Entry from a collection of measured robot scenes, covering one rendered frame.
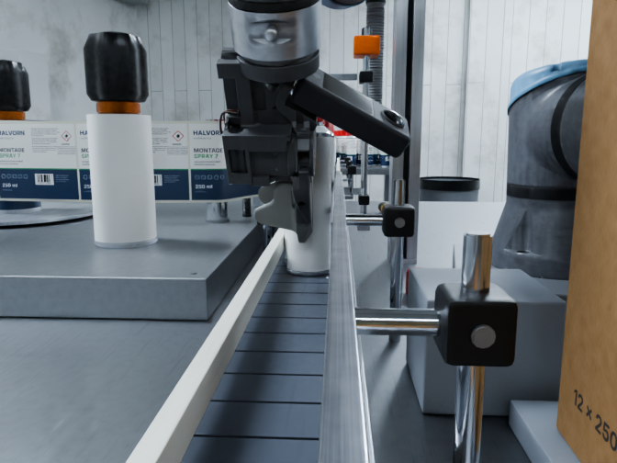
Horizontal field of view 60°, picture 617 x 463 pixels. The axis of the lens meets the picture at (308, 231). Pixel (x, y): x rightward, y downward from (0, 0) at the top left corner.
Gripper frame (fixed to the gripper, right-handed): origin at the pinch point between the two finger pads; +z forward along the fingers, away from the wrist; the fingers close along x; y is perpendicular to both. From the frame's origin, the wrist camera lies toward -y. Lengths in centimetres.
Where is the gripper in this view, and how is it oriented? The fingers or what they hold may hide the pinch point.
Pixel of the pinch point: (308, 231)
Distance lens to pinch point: 58.7
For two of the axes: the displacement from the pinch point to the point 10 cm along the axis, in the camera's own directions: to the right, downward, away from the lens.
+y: -10.0, -0.1, 0.5
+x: -0.5, 6.4, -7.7
